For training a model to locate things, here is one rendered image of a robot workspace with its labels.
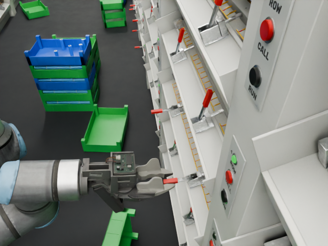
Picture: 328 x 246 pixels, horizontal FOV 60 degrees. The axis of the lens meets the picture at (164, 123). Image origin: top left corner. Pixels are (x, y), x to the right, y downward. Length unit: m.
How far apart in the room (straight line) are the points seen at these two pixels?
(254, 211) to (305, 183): 0.09
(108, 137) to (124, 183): 0.95
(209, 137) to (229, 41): 0.20
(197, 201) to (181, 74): 0.32
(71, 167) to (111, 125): 1.04
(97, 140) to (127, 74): 0.67
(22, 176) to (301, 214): 0.53
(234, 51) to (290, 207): 0.24
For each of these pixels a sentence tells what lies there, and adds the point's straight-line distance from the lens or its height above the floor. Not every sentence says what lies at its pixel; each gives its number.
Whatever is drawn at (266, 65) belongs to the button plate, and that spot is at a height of 1.00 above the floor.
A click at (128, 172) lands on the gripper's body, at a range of 0.62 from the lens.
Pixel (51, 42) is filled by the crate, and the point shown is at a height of 0.35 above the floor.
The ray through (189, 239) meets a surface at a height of 0.34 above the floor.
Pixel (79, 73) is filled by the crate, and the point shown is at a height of 0.27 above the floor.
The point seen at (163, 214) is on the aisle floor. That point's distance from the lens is 1.29.
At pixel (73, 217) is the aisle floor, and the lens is 1.34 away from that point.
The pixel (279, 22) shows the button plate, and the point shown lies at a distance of 0.24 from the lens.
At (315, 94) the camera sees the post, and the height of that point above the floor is 0.99.
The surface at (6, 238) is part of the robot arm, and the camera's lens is 0.77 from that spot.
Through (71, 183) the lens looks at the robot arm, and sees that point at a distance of 0.63.
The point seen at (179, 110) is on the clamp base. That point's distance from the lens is 0.89.
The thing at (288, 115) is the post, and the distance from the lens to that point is 0.25.
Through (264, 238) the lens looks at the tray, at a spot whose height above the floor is 0.76.
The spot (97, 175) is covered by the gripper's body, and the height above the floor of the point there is 0.62.
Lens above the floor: 1.12
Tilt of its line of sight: 43 degrees down
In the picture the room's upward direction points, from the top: straight up
